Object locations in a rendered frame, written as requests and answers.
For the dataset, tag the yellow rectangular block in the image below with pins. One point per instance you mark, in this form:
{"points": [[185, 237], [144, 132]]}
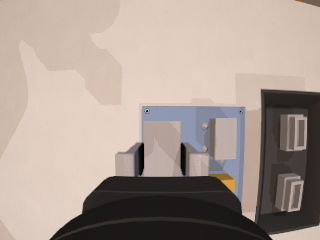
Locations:
{"points": [[226, 179]]}

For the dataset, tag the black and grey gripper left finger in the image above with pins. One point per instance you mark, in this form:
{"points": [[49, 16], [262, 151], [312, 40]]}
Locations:
{"points": [[126, 163]]}

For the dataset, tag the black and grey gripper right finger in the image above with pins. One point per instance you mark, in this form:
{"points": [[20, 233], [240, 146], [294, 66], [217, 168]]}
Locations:
{"points": [[192, 162]]}

